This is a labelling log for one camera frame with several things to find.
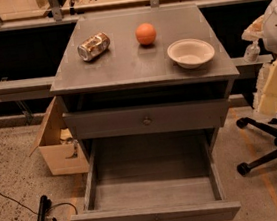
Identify closed grey top drawer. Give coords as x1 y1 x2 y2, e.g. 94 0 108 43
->
63 99 229 140

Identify grey wooden drawer cabinet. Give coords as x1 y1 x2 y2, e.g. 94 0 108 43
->
41 0 250 177

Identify open grey middle drawer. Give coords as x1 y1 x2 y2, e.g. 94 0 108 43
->
71 130 241 221

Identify white paper bowl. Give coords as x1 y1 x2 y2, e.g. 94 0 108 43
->
167 38 215 69

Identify orange ball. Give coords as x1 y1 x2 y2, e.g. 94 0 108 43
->
135 23 157 45

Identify open cardboard box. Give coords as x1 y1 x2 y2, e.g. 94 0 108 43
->
30 98 89 175

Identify clear sanitizer pump bottle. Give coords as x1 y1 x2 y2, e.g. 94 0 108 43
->
244 41 260 63

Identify yellow foam blocks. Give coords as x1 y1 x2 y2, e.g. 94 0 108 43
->
253 58 277 116

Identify black floor cable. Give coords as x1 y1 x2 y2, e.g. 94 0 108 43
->
0 172 79 221

